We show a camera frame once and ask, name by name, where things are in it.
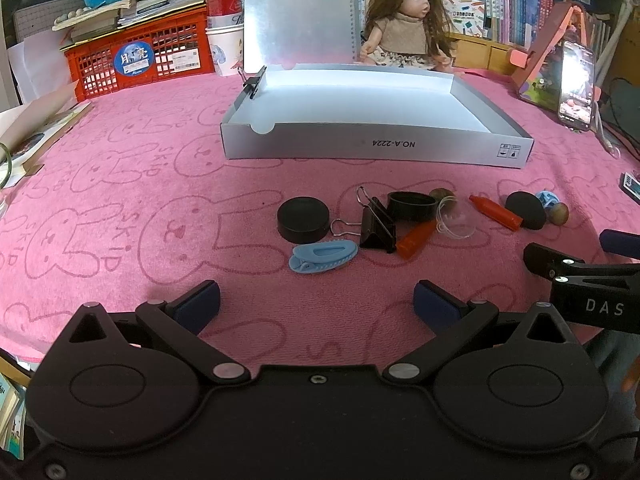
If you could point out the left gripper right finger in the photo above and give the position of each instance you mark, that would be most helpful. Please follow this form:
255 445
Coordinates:
456 326

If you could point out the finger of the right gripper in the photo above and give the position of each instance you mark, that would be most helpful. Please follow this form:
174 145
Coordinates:
620 243
553 265

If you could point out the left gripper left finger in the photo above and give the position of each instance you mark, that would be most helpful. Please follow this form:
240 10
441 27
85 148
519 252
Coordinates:
175 326

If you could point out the brown nut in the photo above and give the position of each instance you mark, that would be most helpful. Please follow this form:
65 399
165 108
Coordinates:
558 214

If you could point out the black oval stone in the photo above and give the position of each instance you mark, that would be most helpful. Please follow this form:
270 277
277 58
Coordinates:
528 208

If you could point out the clear plastic round lid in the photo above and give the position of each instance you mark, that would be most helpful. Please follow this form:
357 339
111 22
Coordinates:
455 218

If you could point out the large black binder clip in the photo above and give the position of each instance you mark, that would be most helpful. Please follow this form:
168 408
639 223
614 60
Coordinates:
376 230

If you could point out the black round puck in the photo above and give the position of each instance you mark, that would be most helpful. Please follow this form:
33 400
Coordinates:
303 220

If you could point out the small blue hair clip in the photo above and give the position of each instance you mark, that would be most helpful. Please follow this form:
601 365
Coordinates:
548 199

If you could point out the black ring lid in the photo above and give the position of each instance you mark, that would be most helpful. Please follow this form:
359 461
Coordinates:
411 206

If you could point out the brown walnut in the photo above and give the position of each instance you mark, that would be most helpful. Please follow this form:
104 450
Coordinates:
440 193

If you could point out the smartphone on stand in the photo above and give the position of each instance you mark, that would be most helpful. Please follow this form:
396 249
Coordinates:
576 86

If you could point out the pink house phone stand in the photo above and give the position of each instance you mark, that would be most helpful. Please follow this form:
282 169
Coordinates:
537 74

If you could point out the grey cardboard box tray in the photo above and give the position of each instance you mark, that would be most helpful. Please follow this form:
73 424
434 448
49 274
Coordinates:
372 112

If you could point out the book at left edge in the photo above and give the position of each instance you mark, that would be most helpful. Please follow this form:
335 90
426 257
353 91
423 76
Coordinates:
29 130

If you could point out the binder clip on box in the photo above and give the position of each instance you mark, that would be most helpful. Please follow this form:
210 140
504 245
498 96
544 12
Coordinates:
251 82

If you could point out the red plastic basket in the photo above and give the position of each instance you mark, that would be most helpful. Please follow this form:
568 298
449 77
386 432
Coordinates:
172 46

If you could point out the white paper cup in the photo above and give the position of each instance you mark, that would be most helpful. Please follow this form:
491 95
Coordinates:
226 48

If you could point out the brown haired doll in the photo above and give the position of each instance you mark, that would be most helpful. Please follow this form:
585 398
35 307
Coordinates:
407 33

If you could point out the red soda can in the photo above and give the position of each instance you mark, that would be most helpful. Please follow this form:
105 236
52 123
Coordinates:
223 7

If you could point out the translucent clipboard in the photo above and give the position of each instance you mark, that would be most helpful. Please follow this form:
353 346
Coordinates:
290 32

